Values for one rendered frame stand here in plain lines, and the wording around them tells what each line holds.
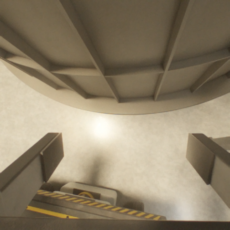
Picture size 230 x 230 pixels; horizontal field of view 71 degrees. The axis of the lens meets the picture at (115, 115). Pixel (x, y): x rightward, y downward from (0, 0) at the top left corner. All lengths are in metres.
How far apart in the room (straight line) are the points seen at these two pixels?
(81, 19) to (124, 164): 0.72
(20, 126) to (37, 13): 0.86
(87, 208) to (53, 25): 0.55
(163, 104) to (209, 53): 0.40
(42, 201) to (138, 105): 0.60
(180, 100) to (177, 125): 0.13
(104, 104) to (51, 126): 0.35
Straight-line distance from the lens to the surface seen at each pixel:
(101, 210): 0.62
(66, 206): 0.66
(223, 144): 0.76
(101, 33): 0.39
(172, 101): 0.90
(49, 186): 0.96
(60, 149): 0.16
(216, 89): 0.98
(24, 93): 1.18
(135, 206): 0.81
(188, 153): 0.17
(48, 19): 0.39
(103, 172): 0.92
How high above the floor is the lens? 0.88
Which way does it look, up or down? 77 degrees down
